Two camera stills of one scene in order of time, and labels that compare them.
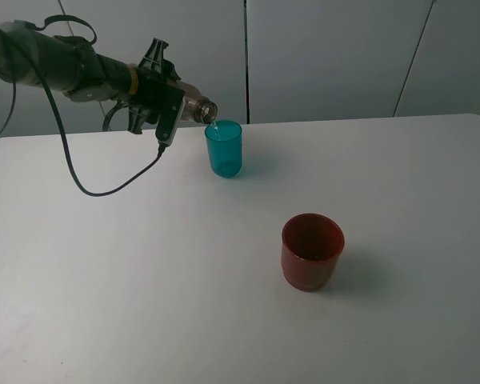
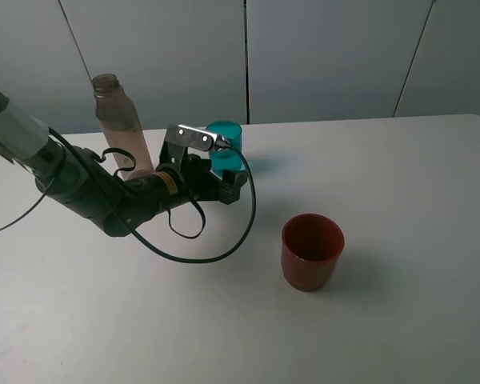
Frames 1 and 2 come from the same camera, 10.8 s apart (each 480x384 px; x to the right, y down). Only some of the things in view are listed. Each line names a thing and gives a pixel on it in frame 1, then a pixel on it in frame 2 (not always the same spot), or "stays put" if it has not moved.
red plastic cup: (310, 247) stays put
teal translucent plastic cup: (223, 140) stays put
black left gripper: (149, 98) to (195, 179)
